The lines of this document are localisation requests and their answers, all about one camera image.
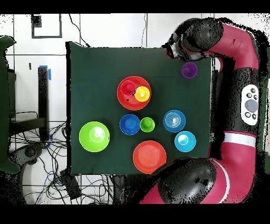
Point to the orange plastic bowl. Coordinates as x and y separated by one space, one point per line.
147 157
126 103

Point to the dark green cloth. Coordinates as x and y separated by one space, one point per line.
4 105
266 105

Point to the black metal post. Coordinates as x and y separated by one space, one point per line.
214 95
43 95

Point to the dark blue plastic bowl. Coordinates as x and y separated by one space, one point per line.
129 124

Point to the purple plastic cup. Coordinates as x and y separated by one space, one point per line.
189 70

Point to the black power brick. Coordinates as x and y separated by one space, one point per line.
71 186

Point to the yellow plastic cup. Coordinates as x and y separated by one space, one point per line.
142 94

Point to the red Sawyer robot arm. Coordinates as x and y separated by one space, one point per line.
238 158

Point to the blue ribbed plastic bowl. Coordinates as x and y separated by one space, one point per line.
174 121

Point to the green plastic cup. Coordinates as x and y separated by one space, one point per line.
147 125

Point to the light blue plastic bowl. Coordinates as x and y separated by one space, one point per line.
185 142

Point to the black square frame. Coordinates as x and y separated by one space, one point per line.
46 37

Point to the grey pedestal foot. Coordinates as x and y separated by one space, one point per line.
29 152

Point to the green plastic bowl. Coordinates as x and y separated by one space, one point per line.
90 139

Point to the orange plastic cup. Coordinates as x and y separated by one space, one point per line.
127 87

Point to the blue tape strip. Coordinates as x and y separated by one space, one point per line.
49 74

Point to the dark green tablecloth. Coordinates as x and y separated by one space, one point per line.
95 69

